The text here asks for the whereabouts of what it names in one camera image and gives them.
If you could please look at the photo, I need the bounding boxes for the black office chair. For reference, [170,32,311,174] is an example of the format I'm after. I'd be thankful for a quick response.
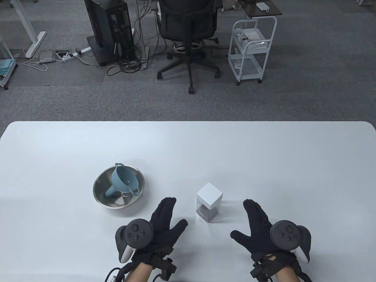
[157,0,221,94]

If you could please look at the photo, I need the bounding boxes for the flat white box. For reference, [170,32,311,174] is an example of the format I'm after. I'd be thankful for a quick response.
[237,29,265,42]

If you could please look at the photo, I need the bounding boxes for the white floor cable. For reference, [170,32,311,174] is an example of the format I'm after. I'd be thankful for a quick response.
[23,56,48,72]

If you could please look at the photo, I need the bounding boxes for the white desk leg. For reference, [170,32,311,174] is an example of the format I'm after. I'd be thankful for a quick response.
[10,0,47,58]

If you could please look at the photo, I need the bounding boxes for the person's left forearm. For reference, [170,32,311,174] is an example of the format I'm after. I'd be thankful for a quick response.
[125,262,153,282]

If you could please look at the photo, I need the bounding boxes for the black computer tower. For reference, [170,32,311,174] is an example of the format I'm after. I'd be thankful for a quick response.
[84,0,136,67]

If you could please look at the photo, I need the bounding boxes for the black white handheld controller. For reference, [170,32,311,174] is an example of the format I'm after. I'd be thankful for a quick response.
[270,220,311,263]
[115,219,154,263]

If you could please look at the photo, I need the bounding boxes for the clear square coffee jar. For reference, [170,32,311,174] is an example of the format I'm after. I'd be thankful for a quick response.
[196,201,221,223]

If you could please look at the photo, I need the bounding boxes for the grey flat box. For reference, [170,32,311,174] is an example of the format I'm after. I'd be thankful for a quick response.
[39,50,56,64]

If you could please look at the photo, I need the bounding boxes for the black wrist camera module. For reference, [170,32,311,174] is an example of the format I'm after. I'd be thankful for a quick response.
[153,256,177,281]
[250,263,272,282]

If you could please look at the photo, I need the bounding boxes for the person's right forearm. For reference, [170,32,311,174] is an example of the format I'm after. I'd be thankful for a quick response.
[273,267,301,282]

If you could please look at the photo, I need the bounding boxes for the brown side table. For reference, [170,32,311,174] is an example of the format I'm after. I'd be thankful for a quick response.
[237,0,282,20]

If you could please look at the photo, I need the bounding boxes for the person's left hand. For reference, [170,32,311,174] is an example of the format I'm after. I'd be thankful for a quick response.
[131,197,188,266]

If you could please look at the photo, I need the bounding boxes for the white trolley with teal bins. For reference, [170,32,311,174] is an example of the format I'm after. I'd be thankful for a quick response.
[0,35,17,90]

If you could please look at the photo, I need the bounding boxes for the white square jar lid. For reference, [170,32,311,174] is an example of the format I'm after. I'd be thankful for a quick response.
[197,182,223,210]

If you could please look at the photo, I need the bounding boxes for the person's right hand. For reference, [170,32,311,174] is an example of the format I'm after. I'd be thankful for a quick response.
[230,199,297,272]

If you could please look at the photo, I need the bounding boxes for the white power strip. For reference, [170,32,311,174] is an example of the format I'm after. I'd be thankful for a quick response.
[63,46,91,61]

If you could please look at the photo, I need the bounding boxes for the stainless steel bowl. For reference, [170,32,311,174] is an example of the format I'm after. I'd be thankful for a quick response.
[93,165,145,209]

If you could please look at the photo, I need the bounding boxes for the white rolling cart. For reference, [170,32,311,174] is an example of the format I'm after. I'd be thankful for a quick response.
[228,16,278,86]

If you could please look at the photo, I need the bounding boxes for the pile of dark red cranberries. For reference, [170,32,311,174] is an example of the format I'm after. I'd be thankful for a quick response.
[196,206,219,223]

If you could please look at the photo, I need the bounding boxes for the tangle of black cables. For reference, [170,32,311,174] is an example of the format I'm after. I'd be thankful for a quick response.
[106,0,151,77]

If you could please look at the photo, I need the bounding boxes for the blue plastic funnel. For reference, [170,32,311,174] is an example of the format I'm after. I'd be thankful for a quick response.
[105,163,140,198]

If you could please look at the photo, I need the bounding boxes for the clear plastic bag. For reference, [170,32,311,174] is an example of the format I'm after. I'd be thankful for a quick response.
[248,40,271,54]

